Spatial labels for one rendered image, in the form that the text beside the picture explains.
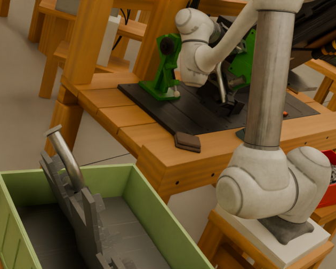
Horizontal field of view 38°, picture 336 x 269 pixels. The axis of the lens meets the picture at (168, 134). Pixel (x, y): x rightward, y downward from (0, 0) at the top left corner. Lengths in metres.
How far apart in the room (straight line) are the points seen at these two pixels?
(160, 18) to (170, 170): 0.79
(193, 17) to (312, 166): 0.70
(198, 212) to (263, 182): 1.77
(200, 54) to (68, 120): 0.68
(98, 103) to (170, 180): 0.45
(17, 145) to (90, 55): 1.30
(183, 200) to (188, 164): 1.42
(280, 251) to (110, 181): 0.56
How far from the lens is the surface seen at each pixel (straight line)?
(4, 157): 3.04
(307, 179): 1.48
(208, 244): 1.67
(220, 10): 2.55
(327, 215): 2.03
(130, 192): 1.48
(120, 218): 1.43
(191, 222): 2.98
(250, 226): 1.56
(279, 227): 1.58
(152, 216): 1.39
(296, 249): 1.58
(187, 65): 1.79
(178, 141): 1.75
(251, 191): 1.32
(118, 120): 1.84
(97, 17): 1.93
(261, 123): 1.35
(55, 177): 1.11
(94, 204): 0.96
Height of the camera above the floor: 1.73
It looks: 27 degrees down
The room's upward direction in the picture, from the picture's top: 21 degrees clockwise
